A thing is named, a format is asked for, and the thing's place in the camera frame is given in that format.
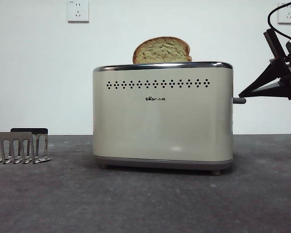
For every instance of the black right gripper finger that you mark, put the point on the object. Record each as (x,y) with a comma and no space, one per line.
(274,91)
(266,75)

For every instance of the grey toaster lever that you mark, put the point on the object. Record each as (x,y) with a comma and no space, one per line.
(240,101)

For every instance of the brown-crusted bread slice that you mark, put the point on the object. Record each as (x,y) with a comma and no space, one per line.
(160,52)

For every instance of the cream two-slot toaster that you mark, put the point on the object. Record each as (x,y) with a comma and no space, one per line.
(160,126)

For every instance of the silver metal toast rack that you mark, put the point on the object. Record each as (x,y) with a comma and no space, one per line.
(12,136)

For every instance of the white wall socket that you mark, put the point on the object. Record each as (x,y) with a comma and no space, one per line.
(78,12)
(285,17)

